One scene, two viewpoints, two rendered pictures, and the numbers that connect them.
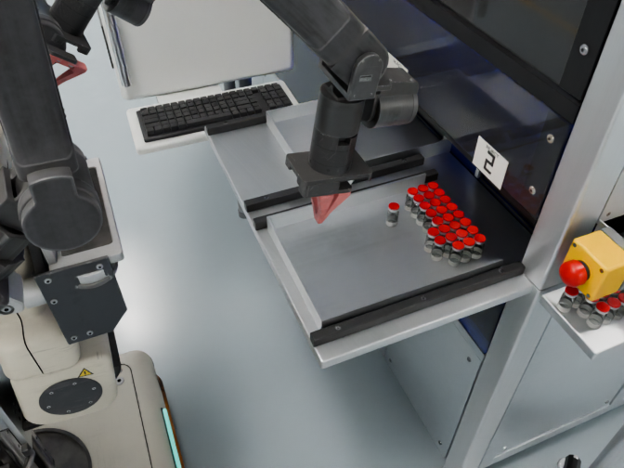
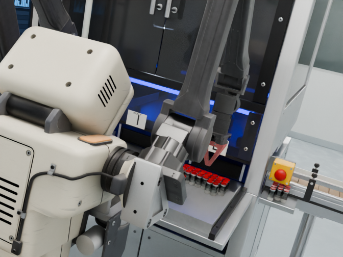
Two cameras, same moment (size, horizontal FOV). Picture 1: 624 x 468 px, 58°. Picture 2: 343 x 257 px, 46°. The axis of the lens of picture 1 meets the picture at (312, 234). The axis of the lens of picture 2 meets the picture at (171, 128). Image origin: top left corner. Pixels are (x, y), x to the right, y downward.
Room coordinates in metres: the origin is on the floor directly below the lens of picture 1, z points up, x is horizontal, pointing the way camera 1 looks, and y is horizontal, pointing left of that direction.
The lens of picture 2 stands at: (-0.03, 0.84, 1.47)
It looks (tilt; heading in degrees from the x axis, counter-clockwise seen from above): 17 degrees down; 313
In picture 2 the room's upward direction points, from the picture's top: 12 degrees clockwise
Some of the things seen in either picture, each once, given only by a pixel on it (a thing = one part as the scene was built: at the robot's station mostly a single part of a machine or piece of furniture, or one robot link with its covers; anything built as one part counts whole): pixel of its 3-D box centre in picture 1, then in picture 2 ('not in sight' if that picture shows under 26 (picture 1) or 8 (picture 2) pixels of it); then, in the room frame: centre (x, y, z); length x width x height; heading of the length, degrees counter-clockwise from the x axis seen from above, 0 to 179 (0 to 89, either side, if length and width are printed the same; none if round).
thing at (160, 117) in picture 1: (215, 109); not in sight; (1.30, 0.25, 0.82); 0.40 x 0.14 x 0.02; 111
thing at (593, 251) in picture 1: (599, 264); (282, 171); (0.58, -0.44, 0.99); 0.08 x 0.07 x 0.07; 113
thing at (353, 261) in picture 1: (379, 244); (190, 194); (0.72, -0.12, 0.90); 0.34 x 0.26 x 0.04; 113
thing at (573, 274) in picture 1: (576, 272); (280, 174); (0.56, -0.39, 0.99); 0.04 x 0.04 x 0.04; 23
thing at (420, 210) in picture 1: (432, 225); (201, 181); (0.76, -0.22, 0.90); 0.18 x 0.02 x 0.05; 23
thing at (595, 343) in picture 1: (598, 313); (278, 199); (0.58, -0.48, 0.87); 0.14 x 0.13 x 0.02; 113
